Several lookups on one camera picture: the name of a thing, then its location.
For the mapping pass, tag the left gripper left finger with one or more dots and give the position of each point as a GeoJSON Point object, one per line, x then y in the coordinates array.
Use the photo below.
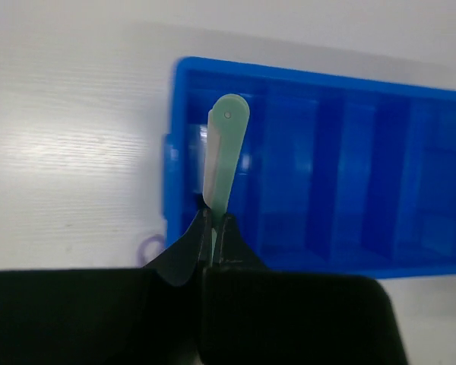
{"type": "Point", "coordinates": [140, 315]}

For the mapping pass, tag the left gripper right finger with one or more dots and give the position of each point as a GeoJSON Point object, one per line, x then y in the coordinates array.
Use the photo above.
{"type": "Point", "coordinates": [253, 315]}

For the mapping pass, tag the purple eyelash curler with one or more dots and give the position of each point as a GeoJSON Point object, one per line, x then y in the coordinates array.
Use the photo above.
{"type": "Point", "coordinates": [149, 249]}

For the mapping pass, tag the green spatula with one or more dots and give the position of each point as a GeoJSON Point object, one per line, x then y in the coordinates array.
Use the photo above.
{"type": "Point", "coordinates": [226, 127]}

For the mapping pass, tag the blue compartment tray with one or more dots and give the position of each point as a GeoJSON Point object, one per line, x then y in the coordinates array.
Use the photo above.
{"type": "Point", "coordinates": [335, 174]}

